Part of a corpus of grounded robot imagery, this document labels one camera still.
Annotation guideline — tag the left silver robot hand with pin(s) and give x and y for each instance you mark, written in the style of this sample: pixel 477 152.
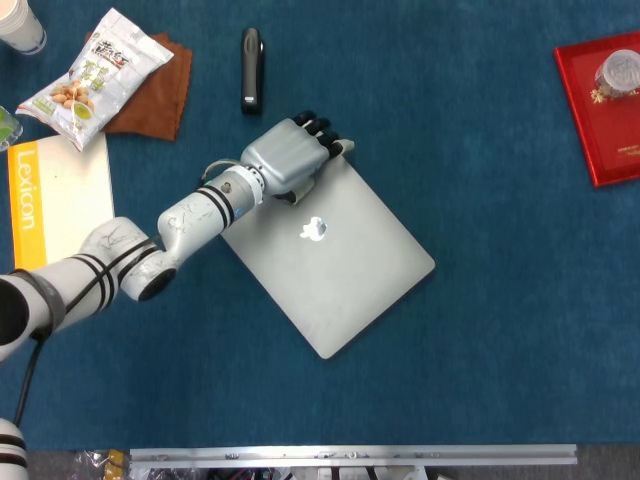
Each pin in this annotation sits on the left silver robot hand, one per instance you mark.
pixel 285 155

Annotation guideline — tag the silver laptop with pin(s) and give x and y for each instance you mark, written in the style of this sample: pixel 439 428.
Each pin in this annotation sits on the silver laptop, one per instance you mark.
pixel 350 290

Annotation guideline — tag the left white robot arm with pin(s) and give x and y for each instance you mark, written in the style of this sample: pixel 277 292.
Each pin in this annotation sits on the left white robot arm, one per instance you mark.
pixel 190 220

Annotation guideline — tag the black stapler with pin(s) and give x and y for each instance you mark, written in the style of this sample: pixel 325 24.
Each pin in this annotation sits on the black stapler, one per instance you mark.
pixel 252 75

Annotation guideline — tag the brown folded cloth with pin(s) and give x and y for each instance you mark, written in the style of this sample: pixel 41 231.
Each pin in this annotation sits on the brown folded cloth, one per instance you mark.
pixel 155 105

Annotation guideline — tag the white nut snack bag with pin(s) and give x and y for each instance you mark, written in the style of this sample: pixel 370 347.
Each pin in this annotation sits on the white nut snack bag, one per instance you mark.
pixel 100 80

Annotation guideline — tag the white yellow Lexicon notebook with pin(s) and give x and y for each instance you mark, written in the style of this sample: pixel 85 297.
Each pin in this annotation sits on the white yellow Lexicon notebook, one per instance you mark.
pixel 65 180

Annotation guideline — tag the green clear plastic packet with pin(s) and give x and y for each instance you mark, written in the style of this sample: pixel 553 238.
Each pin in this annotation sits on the green clear plastic packet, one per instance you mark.
pixel 6 125

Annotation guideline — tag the blue table cloth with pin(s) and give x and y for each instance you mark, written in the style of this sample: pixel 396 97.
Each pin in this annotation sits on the blue table cloth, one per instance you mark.
pixel 500 350

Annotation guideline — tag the stack of paper cups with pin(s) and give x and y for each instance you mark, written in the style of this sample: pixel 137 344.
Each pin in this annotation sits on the stack of paper cups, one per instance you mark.
pixel 22 30

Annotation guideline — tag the red hardcover certificate folder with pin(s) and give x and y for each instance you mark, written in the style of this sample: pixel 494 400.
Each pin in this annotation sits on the red hardcover certificate folder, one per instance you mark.
pixel 615 140

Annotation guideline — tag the clear bag with yellow contents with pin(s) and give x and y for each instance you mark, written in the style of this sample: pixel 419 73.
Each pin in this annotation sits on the clear bag with yellow contents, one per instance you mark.
pixel 107 462

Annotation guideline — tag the aluminium profile rail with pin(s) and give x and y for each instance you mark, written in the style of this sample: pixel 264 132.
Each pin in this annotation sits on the aluminium profile rail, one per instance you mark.
pixel 350 455

